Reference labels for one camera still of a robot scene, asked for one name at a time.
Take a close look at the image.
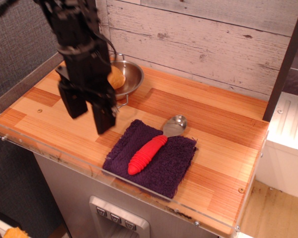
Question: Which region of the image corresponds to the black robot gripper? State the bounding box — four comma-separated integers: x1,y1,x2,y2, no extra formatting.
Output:
57,42,116,134

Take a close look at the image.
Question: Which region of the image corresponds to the red handled metal spoon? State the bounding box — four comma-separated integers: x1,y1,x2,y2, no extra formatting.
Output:
127,115,187,176

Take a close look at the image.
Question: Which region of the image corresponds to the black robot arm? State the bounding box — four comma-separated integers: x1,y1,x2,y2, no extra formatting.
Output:
36,0,117,134

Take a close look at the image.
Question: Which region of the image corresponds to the toy chicken drumstick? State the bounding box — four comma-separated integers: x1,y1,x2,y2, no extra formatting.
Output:
107,66,126,90

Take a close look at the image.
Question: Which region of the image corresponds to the grey toy fridge cabinet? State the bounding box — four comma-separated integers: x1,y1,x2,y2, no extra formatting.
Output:
35,155,216,238

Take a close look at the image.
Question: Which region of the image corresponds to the purple folded towel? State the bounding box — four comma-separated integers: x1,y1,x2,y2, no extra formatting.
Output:
103,119,198,199

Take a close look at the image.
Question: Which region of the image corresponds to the silver dispenser button panel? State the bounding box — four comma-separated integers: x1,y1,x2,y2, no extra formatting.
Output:
89,196,150,238

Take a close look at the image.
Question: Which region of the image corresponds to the orange plush object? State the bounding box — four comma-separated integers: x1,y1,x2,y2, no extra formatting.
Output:
3,227,29,238

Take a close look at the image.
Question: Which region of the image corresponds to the clear acrylic table guard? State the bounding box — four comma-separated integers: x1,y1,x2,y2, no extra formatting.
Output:
0,115,269,238

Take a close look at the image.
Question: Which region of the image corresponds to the white toy sink counter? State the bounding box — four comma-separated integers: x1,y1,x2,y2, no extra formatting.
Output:
254,37,298,201

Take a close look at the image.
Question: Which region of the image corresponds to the steel bowl with handles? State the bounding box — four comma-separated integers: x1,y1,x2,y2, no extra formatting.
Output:
111,53,144,109

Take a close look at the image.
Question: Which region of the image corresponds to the dark right wooden post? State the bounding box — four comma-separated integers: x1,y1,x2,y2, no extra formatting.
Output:
262,19,298,122

